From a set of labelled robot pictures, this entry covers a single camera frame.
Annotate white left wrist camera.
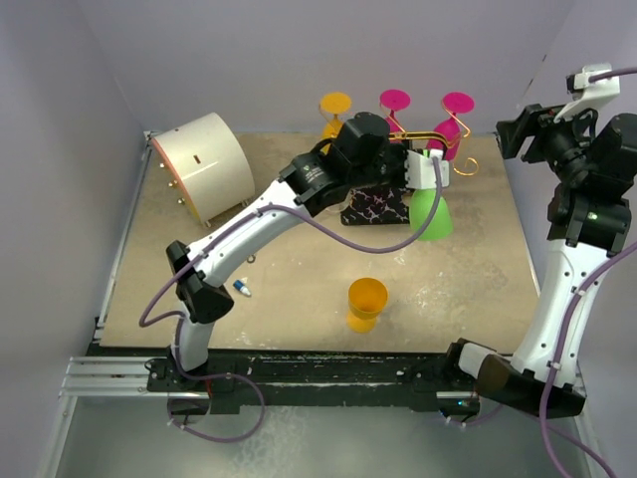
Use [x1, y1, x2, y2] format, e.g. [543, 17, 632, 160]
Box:
[404, 149, 450, 190]

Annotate pink plastic wine glass front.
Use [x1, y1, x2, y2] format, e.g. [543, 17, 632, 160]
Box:
[434, 92, 475, 161]

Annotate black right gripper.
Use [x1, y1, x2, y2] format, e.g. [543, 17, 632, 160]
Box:
[499, 97, 602, 184]

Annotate orange plastic wine glass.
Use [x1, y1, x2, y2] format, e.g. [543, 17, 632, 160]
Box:
[346, 278, 389, 334]
[318, 92, 351, 139]

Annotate green plastic wine glass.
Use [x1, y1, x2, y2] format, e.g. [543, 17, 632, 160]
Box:
[408, 148, 454, 243]

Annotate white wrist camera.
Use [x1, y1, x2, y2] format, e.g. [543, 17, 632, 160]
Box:
[404, 149, 450, 190]
[554, 63, 620, 123]

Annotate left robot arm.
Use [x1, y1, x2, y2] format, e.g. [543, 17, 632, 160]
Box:
[166, 113, 407, 390]

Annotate white cylindrical container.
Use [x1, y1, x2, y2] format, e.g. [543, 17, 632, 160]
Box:
[150, 113, 256, 224]

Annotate blue capped small tube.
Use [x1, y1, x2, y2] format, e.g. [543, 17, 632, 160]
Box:
[233, 280, 252, 297]

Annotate gold wire wine glass rack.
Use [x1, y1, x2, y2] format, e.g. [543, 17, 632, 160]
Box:
[318, 97, 480, 228]

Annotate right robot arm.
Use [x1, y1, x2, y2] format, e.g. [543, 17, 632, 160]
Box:
[442, 105, 636, 419]

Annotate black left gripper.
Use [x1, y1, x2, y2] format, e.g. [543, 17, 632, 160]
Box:
[348, 139, 423, 191]

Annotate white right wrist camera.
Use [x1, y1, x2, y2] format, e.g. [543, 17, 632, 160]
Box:
[554, 63, 620, 123]

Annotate orange plastic wine glass front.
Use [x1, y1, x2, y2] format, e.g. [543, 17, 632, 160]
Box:
[346, 278, 389, 334]

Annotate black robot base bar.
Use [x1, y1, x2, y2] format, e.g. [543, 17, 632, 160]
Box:
[87, 343, 504, 417]

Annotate pink plastic wine glass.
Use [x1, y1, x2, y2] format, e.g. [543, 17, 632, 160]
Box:
[379, 89, 411, 133]
[434, 92, 475, 161]

